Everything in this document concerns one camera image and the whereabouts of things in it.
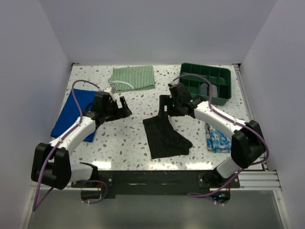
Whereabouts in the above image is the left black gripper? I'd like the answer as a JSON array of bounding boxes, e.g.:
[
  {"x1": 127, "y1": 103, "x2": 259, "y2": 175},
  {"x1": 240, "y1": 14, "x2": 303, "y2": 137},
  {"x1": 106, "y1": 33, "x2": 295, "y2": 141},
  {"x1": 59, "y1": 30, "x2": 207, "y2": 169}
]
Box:
[{"x1": 103, "y1": 96, "x2": 131, "y2": 122}]

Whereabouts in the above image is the black pinstriped underwear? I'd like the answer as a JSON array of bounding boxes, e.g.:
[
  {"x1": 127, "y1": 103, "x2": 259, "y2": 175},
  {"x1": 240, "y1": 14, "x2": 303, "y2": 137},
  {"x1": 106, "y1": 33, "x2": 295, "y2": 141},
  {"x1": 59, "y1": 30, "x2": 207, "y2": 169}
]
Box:
[{"x1": 143, "y1": 115, "x2": 193, "y2": 159}]

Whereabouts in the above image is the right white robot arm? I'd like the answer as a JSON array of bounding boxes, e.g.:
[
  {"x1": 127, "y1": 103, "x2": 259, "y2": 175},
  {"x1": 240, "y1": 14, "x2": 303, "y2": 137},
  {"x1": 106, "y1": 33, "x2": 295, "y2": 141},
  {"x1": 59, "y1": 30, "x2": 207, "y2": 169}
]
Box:
[{"x1": 161, "y1": 82, "x2": 267, "y2": 187}]

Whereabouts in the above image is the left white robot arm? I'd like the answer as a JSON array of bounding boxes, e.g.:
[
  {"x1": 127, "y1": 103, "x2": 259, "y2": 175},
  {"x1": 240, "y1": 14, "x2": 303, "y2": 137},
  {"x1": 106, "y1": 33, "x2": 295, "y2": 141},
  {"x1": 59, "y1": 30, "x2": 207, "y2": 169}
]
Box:
[{"x1": 31, "y1": 92, "x2": 132, "y2": 190}]

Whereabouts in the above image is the green striped underwear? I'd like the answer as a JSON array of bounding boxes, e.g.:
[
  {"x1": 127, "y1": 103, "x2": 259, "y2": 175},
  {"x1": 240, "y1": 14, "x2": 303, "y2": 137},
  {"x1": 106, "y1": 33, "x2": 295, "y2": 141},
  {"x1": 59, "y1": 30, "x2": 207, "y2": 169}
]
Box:
[{"x1": 108, "y1": 65, "x2": 155, "y2": 93}]

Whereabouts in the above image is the rolled blue striped underwear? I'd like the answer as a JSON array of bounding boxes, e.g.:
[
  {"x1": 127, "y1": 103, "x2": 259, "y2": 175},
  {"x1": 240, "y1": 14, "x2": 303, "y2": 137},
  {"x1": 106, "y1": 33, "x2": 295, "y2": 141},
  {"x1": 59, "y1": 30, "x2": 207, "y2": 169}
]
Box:
[{"x1": 198, "y1": 83, "x2": 209, "y2": 96}]

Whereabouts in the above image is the blue folded underwear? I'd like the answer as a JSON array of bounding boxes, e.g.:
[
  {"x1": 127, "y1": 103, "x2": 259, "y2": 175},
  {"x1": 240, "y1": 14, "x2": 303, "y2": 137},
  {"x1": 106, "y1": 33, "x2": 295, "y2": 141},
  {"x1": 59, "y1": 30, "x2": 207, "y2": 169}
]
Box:
[{"x1": 51, "y1": 89, "x2": 96, "y2": 138}]

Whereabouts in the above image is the rolled grey striped underwear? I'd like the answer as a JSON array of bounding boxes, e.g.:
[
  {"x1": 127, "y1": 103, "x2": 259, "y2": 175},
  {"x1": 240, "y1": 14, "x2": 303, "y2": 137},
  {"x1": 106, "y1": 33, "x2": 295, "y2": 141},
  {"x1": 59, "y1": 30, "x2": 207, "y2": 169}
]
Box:
[{"x1": 209, "y1": 84, "x2": 218, "y2": 98}]

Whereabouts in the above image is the blue floral underwear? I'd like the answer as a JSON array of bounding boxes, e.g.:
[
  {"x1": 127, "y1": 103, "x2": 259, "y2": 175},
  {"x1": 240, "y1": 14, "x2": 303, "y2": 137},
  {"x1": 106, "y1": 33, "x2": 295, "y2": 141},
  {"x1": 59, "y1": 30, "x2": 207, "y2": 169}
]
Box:
[{"x1": 204, "y1": 123, "x2": 232, "y2": 153}]

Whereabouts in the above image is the green divided storage bin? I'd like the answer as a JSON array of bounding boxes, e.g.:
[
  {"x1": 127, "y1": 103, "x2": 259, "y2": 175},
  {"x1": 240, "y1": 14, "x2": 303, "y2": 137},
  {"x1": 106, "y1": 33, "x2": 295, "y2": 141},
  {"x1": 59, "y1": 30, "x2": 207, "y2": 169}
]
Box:
[{"x1": 179, "y1": 63, "x2": 232, "y2": 106}]

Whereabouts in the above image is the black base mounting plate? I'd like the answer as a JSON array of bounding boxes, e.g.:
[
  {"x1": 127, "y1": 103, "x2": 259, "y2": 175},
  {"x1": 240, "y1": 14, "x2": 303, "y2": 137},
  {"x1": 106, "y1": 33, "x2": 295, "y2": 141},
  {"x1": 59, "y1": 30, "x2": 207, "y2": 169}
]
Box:
[{"x1": 71, "y1": 170, "x2": 240, "y2": 201}]

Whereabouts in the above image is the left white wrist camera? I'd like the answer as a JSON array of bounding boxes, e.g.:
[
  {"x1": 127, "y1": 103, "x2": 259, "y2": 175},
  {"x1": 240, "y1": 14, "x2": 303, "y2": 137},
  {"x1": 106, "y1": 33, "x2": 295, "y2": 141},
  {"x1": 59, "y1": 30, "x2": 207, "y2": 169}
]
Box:
[{"x1": 103, "y1": 86, "x2": 115, "y2": 94}]

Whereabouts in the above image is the aluminium frame rail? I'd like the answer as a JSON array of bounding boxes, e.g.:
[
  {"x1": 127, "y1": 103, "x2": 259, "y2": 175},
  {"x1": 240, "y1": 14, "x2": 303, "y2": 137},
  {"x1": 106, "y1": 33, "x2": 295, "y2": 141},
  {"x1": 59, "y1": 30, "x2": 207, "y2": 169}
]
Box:
[{"x1": 233, "y1": 64, "x2": 282, "y2": 191}]

